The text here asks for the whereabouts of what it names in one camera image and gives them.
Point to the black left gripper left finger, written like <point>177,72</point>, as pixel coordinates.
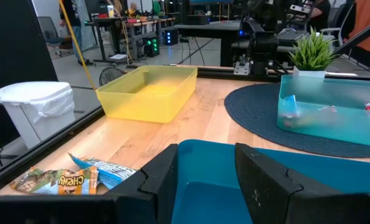
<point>160,186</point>

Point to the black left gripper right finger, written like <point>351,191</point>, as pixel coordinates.
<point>266,186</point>

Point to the blue orange granola bar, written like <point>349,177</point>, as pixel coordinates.
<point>110,172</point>

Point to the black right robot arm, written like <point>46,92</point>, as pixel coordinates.
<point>263,46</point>

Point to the blue plastic bin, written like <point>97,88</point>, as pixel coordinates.
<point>210,174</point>

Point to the dark blue round placemat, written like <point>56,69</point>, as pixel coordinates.
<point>253,118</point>

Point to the yellow translucent plastic bin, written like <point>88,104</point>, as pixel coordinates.
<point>147,102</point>

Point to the teal translucent plastic bin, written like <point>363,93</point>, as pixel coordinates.
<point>328,127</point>

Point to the black floor fan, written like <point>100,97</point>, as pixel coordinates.
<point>110,74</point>

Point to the computer tower green lights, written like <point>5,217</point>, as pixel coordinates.
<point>150,46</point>

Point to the green plant in white pot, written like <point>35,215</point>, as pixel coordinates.
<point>312,53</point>

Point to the white trash bin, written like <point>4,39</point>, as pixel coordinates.
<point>32,115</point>

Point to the computer tower blue lights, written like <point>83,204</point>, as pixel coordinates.
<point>171,36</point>

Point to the black table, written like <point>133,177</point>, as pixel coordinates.
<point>210,28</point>

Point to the black-legged work desk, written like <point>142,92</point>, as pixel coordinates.
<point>116,22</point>

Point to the person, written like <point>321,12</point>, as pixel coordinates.
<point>320,12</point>
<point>132,9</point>
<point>79,34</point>

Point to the grey office chair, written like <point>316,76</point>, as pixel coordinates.
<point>48,28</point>
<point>337,18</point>

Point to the orange fabric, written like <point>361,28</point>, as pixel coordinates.
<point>367,21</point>

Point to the black partition panel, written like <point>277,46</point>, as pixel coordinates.
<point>13,46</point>

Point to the black aluminium table frame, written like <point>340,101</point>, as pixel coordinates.
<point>48,146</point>

